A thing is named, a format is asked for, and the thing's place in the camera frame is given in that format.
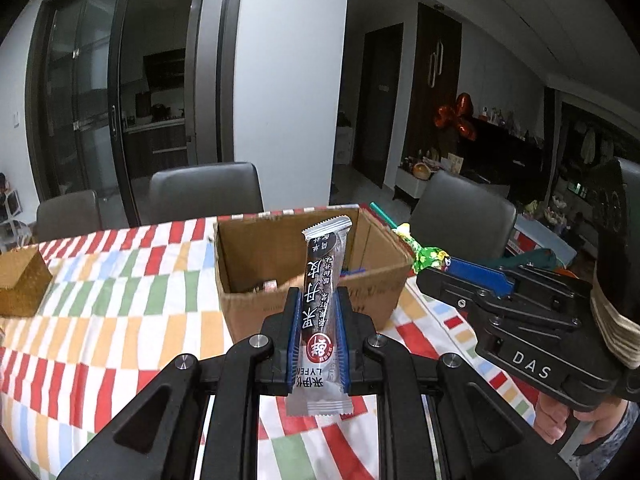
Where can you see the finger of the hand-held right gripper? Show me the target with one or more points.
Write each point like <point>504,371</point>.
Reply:
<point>450,290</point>
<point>480,275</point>

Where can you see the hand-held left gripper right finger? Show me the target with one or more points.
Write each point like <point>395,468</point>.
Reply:
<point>345,355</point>

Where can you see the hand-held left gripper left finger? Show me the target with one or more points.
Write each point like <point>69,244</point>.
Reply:
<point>294,355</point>

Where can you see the dark snack bar packet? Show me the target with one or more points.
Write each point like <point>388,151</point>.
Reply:
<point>320,310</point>

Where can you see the cardboard box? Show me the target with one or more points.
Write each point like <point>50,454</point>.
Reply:
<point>250,310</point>

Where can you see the person's right hand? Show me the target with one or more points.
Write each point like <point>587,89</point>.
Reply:
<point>550,420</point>

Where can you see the grey dining chair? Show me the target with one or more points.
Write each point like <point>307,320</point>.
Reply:
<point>70,215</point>
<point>205,192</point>
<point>465,215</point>

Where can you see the light blue and red box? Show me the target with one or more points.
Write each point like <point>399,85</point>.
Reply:
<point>542,240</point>

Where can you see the pink wrapped candy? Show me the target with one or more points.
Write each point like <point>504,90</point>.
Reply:
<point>265,286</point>

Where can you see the blue lollipop stick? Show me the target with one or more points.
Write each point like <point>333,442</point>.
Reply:
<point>354,272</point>

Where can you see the person's grey shirt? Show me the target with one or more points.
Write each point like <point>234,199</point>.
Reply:
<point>600,440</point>

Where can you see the white side table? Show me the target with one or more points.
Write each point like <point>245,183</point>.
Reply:
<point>412,187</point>

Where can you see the dark low sideboard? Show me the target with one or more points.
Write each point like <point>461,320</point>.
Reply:
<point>500,160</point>

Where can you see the red foil balloon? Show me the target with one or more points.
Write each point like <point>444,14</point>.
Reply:
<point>457,115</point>

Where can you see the hanging white clothes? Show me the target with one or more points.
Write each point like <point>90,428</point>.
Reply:
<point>590,145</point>

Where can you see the dark interior door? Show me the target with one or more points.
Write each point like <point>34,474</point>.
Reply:
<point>377,105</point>

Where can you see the colourful checked tablecloth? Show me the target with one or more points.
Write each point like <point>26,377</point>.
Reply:
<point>100,310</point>

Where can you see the dark wooden wardrobe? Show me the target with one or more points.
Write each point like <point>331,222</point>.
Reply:
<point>432,70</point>

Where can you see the small golden brown box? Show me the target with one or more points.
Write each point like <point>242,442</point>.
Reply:
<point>22,285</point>

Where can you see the grey refrigerator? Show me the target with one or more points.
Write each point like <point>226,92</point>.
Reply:
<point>202,75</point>

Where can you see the white storage rack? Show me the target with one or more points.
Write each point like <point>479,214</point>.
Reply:
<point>10,210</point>

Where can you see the black framed glass sliding door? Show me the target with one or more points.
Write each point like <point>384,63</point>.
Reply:
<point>100,85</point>

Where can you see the white wall switch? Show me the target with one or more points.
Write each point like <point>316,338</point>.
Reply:
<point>17,119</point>

